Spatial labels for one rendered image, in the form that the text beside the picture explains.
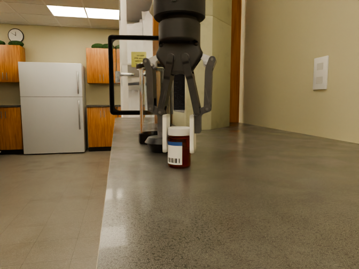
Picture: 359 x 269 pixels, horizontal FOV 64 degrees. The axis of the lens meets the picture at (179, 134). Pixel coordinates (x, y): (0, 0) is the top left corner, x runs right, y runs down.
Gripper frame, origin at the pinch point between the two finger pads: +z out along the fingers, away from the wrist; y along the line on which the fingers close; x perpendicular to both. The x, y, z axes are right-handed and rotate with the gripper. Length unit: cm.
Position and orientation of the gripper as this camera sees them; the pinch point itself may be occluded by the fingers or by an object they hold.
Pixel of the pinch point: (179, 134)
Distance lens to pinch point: 53.6
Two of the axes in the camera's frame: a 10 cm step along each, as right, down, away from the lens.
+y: -9.8, -0.2, 2.0
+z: 0.0, 9.9, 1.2
